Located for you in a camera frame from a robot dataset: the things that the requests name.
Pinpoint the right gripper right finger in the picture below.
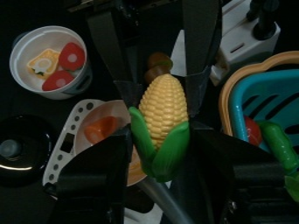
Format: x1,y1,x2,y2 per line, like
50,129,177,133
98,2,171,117
171,121,288,224

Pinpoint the black-handled toy knife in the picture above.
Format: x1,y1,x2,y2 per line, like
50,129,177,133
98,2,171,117
252,0,281,42

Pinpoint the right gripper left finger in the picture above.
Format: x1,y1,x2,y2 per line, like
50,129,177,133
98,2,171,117
42,125,136,224

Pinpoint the white toy knife block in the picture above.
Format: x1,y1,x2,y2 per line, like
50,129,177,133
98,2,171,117
171,0,283,86

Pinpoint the white toy kitchen scale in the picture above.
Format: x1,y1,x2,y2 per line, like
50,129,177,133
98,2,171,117
41,99,133,191

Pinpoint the pink scale bowl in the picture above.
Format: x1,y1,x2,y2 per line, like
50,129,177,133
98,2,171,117
73,100,149,187

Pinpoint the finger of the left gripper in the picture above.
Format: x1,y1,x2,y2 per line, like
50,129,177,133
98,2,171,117
85,8,145,111
181,0,221,118

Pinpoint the red toy tomato slice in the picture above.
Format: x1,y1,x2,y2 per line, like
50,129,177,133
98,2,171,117
41,69,76,92
57,42,86,72

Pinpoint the orange toy food piece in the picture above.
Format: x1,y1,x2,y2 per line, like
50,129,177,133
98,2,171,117
82,115,120,145

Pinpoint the white kettle with grey handle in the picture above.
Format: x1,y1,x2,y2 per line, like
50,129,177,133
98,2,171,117
122,174,195,224

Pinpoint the black lid with grey knob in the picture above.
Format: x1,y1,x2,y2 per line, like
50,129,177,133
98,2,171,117
0,115,54,188

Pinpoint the light green toy vegetable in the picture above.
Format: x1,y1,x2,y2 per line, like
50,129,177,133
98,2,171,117
283,171,299,203

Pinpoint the teal basket with orange rim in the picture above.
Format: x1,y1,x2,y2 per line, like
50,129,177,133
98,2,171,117
217,51,299,204

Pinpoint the white toy pot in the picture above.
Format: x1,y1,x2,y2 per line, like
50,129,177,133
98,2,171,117
8,25,93,101

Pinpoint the dark green toy vegetable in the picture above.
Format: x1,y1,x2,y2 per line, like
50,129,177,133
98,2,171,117
256,120,299,177

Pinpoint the brown toy mushroom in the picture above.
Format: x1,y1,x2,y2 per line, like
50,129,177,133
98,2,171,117
144,52,175,85

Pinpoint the yellow toy corn cob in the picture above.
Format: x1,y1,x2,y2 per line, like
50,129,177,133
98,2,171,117
137,73,191,151

